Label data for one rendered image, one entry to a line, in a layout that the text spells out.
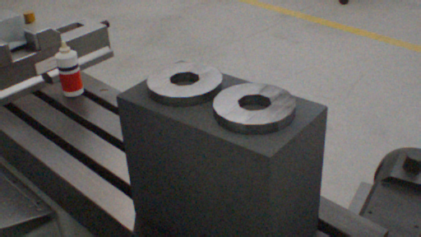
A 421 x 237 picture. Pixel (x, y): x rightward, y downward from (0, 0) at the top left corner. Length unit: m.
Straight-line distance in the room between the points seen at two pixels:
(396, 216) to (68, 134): 0.72
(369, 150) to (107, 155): 1.75
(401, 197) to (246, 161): 0.79
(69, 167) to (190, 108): 0.32
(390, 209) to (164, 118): 0.76
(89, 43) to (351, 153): 1.54
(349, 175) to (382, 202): 1.04
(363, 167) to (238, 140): 1.84
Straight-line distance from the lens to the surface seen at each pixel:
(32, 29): 1.10
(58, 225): 0.93
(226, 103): 0.57
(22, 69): 1.09
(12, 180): 0.98
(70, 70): 1.02
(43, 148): 0.91
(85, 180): 0.81
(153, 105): 0.60
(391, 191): 1.29
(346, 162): 2.36
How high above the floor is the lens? 1.39
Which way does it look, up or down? 32 degrees down
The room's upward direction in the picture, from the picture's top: 3 degrees counter-clockwise
